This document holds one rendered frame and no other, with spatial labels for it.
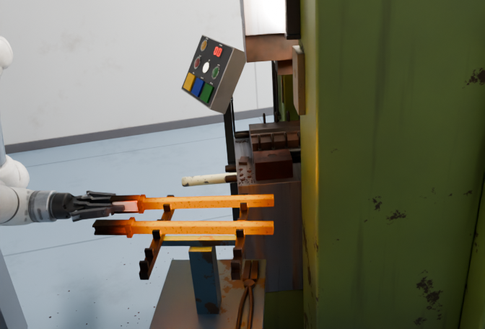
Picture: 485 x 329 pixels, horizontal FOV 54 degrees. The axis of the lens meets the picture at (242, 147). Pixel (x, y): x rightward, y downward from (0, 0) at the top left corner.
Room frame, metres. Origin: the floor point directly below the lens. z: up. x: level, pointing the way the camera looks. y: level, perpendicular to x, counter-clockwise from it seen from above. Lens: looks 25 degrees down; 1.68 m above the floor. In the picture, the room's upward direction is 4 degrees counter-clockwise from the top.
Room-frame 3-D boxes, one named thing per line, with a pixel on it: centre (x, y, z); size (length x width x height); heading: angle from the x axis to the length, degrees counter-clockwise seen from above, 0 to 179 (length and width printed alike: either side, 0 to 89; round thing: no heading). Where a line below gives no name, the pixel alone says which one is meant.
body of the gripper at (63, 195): (1.16, 0.49, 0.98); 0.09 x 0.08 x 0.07; 84
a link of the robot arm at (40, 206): (1.17, 0.56, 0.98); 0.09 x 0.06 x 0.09; 174
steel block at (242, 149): (1.51, -0.25, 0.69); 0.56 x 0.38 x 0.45; 91
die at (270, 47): (1.57, -0.24, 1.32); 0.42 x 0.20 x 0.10; 91
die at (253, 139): (1.57, -0.24, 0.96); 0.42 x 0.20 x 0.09; 91
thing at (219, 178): (1.91, 0.06, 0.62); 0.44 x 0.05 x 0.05; 91
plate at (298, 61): (1.25, -0.17, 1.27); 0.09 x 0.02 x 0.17; 1
